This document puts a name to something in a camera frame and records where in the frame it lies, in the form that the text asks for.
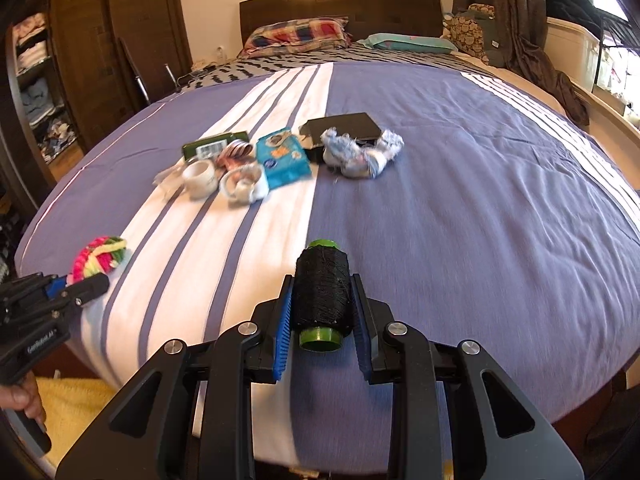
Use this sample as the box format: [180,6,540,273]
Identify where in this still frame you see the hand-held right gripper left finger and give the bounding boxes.
[55,274,296,480]

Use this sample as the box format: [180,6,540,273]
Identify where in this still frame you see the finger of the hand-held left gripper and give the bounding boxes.
[52,273,110,311]
[17,273,68,301]

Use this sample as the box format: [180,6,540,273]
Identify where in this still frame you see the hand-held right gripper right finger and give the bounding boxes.
[347,274,586,480]

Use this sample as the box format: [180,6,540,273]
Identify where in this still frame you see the pink and green yarn ball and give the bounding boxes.
[71,236,130,285]

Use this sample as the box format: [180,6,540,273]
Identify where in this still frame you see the black thread spool green core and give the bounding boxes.
[291,240,352,352]

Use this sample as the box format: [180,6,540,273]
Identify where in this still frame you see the clear plastic wrapper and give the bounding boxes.
[151,162,188,193]

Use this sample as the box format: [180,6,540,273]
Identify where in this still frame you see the white tape roll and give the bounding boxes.
[181,160,219,197]

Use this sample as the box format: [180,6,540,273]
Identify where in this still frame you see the blue snack packet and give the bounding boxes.
[256,130,313,191]

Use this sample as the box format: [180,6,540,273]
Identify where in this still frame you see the blue and white cloth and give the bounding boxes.
[320,127,405,180]

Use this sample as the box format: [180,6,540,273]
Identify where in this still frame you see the striped ribbon roll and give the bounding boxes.
[216,141,255,171]

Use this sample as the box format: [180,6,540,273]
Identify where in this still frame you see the green packet with white label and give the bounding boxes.
[181,131,251,162]

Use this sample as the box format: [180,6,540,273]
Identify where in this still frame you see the black box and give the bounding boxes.
[298,112,383,163]

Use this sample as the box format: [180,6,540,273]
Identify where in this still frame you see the person's left hand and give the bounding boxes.
[0,375,47,433]

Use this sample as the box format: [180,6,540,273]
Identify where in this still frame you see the yellow towel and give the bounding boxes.
[35,377,126,466]

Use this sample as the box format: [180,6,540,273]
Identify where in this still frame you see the blue white striped bed cover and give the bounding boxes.
[15,60,640,466]

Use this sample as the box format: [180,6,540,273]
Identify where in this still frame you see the shelves of folded clothes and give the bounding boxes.
[5,10,83,166]

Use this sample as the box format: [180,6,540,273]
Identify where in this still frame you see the dark wooden wardrobe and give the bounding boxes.
[50,0,193,151]

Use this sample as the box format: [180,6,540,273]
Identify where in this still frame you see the black and white patterned blanket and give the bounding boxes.
[180,42,501,93]

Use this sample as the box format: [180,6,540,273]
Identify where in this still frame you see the teal pillow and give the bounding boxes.
[356,32,458,56]

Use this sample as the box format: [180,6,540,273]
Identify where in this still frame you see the plaid pillow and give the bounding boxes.
[237,16,353,58]

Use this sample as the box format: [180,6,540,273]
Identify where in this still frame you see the grey green cushion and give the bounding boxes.
[480,12,516,68]

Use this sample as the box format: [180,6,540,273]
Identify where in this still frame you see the brown patterned cushion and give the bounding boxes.
[442,4,496,58]

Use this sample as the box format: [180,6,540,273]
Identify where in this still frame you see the dark wooden headboard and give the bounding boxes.
[239,0,445,53]

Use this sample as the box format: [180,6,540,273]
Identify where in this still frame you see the white storage box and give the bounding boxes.
[542,16,601,93]

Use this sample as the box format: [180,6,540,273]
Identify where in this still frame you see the brown curtain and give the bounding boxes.
[452,0,591,126]

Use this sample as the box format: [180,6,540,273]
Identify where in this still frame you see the black metal rack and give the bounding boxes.
[595,14,640,92]

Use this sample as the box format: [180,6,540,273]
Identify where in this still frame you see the black clothing pile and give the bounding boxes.
[540,0,603,38]

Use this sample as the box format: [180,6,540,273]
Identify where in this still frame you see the metal frame chair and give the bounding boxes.
[117,37,181,107]

